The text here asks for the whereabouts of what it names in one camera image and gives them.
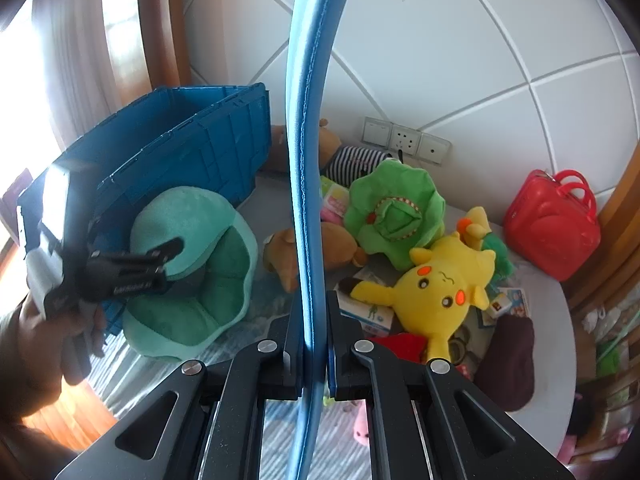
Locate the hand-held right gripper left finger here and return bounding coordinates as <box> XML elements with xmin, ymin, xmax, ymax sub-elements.
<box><xmin>55</xmin><ymin>300</ymin><xmax>306</xmax><ymax>480</ymax></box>

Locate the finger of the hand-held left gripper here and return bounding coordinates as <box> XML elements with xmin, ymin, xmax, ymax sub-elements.
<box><xmin>89</xmin><ymin>237</ymin><xmax>186</xmax><ymax>275</ymax></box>
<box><xmin>89</xmin><ymin>266</ymin><xmax>170</xmax><ymax>303</ymax></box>

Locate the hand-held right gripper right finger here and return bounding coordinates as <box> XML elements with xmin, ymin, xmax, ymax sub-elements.
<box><xmin>325</xmin><ymin>290</ymin><xmax>574</xmax><ymax>480</ymax></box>

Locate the teal plush cushion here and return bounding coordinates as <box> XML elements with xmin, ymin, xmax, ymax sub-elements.
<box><xmin>122</xmin><ymin>186</ymin><xmax>259</xmax><ymax>361</ymax></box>

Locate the blue plastic crate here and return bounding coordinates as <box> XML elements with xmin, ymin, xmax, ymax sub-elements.
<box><xmin>17</xmin><ymin>82</ymin><xmax>273</xmax><ymax>336</ymax></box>

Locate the maroon fleece cloth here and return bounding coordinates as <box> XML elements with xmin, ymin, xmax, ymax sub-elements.
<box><xmin>472</xmin><ymin>317</ymin><xmax>536</xmax><ymax>414</ymax></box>

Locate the blue hoop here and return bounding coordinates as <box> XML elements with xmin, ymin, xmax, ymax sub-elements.
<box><xmin>285</xmin><ymin>0</ymin><xmax>358</xmax><ymax>480</ymax></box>

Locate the person's left forearm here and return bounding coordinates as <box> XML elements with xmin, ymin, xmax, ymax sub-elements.
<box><xmin>0</xmin><ymin>305</ymin><xmax>68</xmax><ymax>461</ymax></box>

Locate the white round desktop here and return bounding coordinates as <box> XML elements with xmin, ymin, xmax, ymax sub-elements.
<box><xmin>95</xmin><ymin>169</ymin><xmax>582</xmax><ymax>480</ymax></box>

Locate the person's left hand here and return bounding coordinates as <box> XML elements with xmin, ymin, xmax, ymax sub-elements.
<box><xmin>17</xmin><ymin>292</ymin><xmax>108</xmax><ymax>387</ymax></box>

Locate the white picture card box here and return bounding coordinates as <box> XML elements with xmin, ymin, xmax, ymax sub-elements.
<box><xmin>337</xmin><ymin>265</ymin><xmax>397</xmax><ymax>337</ymax></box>

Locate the small pink toy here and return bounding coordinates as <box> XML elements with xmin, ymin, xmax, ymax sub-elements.
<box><xmin>352</xmin><ymin>411</ymin><xmax>374</xmax><ymax>447</ymax></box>

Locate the yellow mouse plush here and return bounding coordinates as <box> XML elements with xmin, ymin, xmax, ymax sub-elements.
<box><xmin>337</xmin><ymin>232</ymin><xmax>497</xmax><ymax>366</ymax></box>

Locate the brown bear plush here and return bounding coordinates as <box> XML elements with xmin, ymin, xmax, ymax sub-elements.
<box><xmin>262</xmin><ymin>221</ymin><xmax>371</xmax><ymax>294</ymax></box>

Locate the pink snack packet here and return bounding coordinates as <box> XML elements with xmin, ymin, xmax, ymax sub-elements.
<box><xmin>319</xmin><ymin>176</ymin><xmax>354</xmax><ymax>224</ymax></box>

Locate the green cabbage plush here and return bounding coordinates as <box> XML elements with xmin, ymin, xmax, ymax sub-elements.
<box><xmin>342</xmin><ymin>159</ymin><xmax>447</xmax><ymax>272</ymax></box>

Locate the colourful picture card box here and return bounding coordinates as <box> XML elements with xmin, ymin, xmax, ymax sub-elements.
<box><xmin>476</xmin><ymin>287</ymin><xmax>531</xmax><ymax>329</ymax></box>

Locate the white sheer curtain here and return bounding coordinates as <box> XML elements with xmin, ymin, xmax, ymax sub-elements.
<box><xmin>27</xmin><ymin>0</ymin><xmax>151</xmax><ymax>166</ymax></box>

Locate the green orange plush toy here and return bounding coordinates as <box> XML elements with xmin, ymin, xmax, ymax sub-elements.
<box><xmin>457</xmin><ymin>205</ymin><xmax>516</xmax><ymax>282</ymax></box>

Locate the striped shirt bear plush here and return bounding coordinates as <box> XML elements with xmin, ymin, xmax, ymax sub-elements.
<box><xmin>271</xmin><ymin>118</ymin><xmax>404</xmax><ymax>184</ymax></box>

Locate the red toy handbag case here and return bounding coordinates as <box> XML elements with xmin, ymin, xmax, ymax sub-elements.
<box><xmin>502</xmin><ymin>168</ymin><xmax>601</xmax><ymax>283</ymax></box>

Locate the cluttered wooden shelf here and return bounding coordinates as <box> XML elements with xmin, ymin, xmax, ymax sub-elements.
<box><xmin>557</xmin><ymin>150</ymin><xmax>640</xmax><ymax>466</ymax></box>

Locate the dark ring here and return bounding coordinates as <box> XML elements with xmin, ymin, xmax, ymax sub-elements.
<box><xmin>447</xmin><ymin>326</ymin><xmax>474</xmax><ymax>364</ymax></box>

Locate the white wall socket plate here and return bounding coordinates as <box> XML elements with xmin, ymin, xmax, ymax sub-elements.
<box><xmin>416</xmin><ymin>132</ymin><xmax>451</xmax><ymax>165</ymax></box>

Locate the white wall light switch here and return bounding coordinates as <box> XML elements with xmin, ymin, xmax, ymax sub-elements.
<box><xmin>360</xmin><ymin>116</ymin><xmax>393</xmax><ymax>145</ymax></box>

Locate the wooden door frame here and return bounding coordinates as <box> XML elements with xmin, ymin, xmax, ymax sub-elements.
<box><xmin>136</xmin><ymin>0</ymin><xmax>192</xmax><ymax>95</ymax></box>

